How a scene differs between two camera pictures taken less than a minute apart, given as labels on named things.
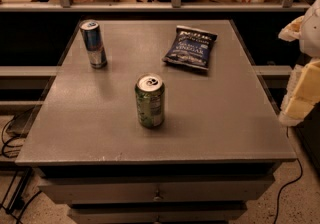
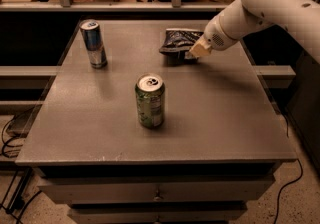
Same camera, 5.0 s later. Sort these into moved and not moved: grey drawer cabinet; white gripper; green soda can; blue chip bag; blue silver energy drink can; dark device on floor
Moved: white gripper; blue chip bag
Not moved: green soda can; dark device on floor; blue silver energy drink can; grey drawer cabinet
